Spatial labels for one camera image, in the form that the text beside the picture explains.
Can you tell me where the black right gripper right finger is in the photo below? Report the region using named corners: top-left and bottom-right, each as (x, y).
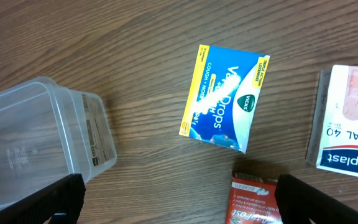
top-left (275, 174), bottom-right (358, 224)

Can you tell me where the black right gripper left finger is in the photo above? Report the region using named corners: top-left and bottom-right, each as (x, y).
top-left (0, 174), bottom-right (86, 224)

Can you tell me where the clear plastic container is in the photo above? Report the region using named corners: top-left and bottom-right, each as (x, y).
top-left (0, 77), bottom-right (117, 210)

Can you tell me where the white Hansaplast plaster box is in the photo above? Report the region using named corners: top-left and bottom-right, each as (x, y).
top-left (306, 65), bottom-right (358, 177)

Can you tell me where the blue Vicks VapoDrops box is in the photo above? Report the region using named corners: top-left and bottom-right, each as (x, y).
top-left (179, 45), bottom-right (270, 153)

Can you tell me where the red Panadol box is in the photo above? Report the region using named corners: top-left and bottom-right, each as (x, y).
top-left (226, 172), bottom-right (282, 224)

